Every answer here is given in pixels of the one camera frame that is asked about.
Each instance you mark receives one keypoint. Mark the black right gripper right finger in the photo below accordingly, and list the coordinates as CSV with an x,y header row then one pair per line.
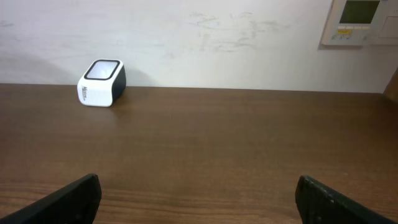
x,y
317,203

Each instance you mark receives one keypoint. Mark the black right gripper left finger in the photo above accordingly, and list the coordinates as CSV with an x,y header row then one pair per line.
x,y
76,202

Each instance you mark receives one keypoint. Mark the white barcode scanner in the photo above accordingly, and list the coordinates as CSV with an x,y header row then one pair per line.
x,y
103,83

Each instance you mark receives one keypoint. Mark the beige wall control panel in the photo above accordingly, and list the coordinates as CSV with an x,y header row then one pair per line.
x,y
360,23

